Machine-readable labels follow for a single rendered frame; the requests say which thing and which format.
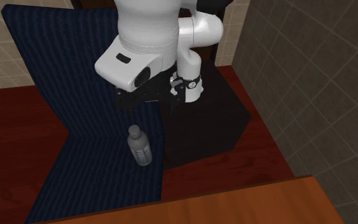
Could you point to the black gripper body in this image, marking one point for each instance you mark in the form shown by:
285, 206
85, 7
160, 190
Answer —
144, 93

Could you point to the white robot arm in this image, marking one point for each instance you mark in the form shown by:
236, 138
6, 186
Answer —
149, 28

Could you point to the grey plastic bottle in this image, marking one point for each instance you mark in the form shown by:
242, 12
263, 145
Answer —
139, 148

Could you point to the black robot stand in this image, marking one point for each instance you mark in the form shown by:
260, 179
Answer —
209, 124

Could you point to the orange wooden cabinet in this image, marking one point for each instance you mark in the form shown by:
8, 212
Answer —
228, 204

